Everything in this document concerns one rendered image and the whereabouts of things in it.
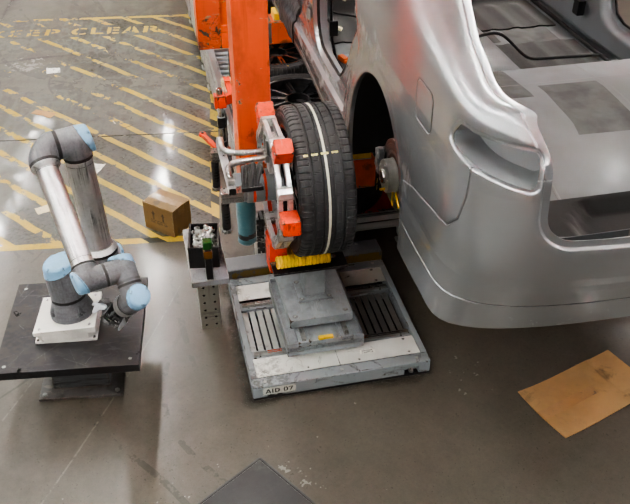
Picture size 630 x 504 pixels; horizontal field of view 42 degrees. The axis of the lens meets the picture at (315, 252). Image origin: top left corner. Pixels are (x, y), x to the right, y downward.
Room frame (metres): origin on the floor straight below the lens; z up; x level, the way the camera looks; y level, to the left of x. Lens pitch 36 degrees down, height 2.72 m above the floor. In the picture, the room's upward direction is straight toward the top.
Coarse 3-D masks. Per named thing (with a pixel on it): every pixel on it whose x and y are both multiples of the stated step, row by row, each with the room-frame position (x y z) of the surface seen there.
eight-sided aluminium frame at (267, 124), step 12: (264, 120) 3.11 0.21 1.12; (276, 120) 3.11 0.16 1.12; (264, 132) 3.06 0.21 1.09; (276, 132) 3.02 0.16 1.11; (276, 168) 2.85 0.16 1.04; (288, 168) 2.85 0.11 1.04; (276, 180) 2.81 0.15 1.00; (288, 180) 2.82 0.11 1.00; (276, 192) 2.80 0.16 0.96; (288, 192) 2.78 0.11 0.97; (264, 204) 3.17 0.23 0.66; (276, 204) 3.17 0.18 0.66; (288, 204) 2.79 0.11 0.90; (264, 216) 3.14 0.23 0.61; (276, 216) 3.13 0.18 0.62; (276, 240) 2.85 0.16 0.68; (288, 240) 2.79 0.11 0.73
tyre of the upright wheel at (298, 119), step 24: (288, 120) 3.01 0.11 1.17; (312, 120) 3.01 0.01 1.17; (336, 120) 3.01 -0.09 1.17; (312, 144) 2.89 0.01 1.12; (336, 144) 2.90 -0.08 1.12; (312, 168) 2.82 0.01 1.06; (336, 168) 2.83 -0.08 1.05; (312, 192) 2.77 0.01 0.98; (336, 192) 2.78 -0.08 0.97; (312, 216) 2.74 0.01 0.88; (336, 216) 2.77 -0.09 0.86; (312, 240) 2.76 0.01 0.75; (336, 240) 2.79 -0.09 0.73
